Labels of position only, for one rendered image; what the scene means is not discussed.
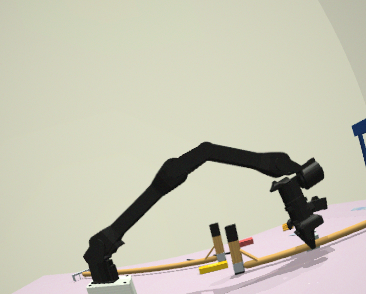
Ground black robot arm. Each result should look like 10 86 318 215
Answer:
83 141 324 284

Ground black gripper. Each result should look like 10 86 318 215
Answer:
284 194 324 249

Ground yellow rectangular block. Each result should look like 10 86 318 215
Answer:
199 261 228 275

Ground red rectangular block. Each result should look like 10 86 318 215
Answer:
239 237 254 248

